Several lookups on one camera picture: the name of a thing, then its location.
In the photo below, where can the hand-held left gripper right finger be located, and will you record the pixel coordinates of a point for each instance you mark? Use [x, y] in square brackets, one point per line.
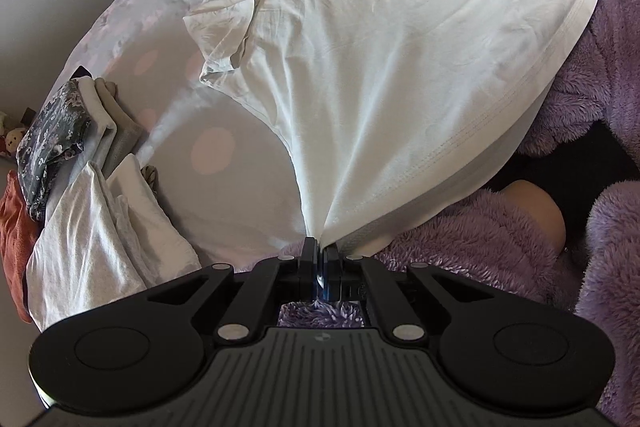
[332, 259]

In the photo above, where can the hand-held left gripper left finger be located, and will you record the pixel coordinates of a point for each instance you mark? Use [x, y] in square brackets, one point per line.
[309, 257]

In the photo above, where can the plain white T-shirt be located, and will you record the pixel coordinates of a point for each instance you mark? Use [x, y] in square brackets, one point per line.
[400, 82]

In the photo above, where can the bed with pink-dotted sheet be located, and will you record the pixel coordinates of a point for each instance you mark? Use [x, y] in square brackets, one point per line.
[225, 187]

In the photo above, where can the person's knee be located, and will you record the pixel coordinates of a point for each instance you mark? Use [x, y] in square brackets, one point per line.
[530, 212]

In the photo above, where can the beige fleece garment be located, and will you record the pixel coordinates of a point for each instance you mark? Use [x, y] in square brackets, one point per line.
[120, 127]

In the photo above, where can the light heather grey garment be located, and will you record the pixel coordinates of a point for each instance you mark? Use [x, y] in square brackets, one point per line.
[75, 257]

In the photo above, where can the light grey sweatshirt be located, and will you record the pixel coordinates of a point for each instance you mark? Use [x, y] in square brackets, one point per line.
[97, 107]

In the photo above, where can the navy garment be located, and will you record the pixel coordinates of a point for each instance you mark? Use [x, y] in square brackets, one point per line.
[80, 72]

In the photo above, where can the clear tube of plush toys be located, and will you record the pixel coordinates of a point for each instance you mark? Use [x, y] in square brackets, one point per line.
[10, 137]

